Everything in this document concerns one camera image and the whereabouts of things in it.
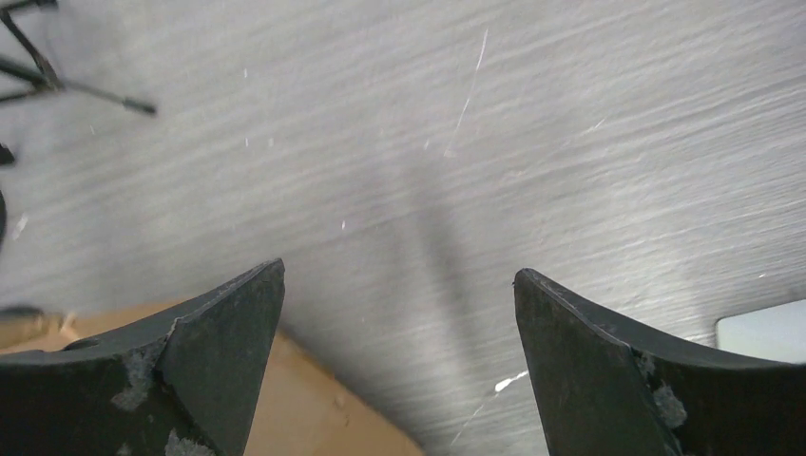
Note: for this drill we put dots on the cardboard box with label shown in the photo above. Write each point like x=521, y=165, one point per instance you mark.
x=302, y=408

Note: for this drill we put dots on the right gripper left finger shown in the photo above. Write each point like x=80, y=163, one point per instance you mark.
x=182, y=381

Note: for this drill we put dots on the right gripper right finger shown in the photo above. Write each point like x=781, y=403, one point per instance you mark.
x=607, y=384

